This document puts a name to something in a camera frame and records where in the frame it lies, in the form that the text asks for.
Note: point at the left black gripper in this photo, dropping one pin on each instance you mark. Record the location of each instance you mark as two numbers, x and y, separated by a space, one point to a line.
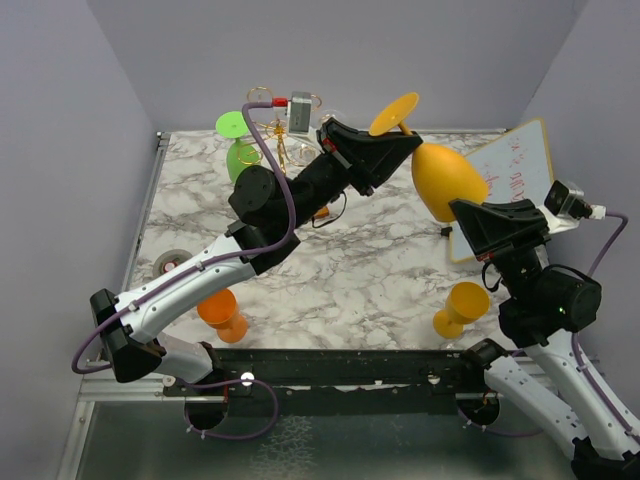
366 159

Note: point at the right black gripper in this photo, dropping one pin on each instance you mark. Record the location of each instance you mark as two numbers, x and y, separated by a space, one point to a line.
497 228

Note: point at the clear wine glass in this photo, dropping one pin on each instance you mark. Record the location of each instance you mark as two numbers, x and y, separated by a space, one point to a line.
304 154
327 114

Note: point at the yellow plastic glass back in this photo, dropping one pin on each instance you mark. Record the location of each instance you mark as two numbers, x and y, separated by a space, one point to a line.
440 175

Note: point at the yellow plastic glass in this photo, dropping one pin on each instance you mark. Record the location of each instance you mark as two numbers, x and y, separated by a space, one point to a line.
440 175
465 304

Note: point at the yellow plastic glass front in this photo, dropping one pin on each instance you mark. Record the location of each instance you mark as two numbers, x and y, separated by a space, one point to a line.
465 304

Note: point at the green plastic wine glass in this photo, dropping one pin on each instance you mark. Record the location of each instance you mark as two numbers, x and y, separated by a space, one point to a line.
241 154

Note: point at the orange plastic wine glass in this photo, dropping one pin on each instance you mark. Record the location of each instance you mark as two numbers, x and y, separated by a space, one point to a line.
221 312

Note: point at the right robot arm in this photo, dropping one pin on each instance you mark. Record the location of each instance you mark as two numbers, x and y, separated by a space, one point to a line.
547 307

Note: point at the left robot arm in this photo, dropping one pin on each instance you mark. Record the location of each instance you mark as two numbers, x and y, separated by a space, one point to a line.
269 208

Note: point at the small whiteboard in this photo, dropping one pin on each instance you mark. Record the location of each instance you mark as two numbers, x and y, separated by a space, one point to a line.
517 165

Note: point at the clear tape roll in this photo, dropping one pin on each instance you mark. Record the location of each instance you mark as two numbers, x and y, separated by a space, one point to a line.
169 260

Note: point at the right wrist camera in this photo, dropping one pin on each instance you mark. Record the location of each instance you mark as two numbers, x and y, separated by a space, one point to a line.
564 207

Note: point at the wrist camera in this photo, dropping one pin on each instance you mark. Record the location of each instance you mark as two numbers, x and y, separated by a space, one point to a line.
298 109
564 207

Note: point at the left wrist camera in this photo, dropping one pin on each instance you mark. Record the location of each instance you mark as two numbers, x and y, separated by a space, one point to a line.
298 109

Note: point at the gold wire glass rack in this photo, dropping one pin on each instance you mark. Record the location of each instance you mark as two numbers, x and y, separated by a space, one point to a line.
273 130

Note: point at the black metal base frame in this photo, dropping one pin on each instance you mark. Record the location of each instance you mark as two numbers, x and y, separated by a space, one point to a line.
253 383

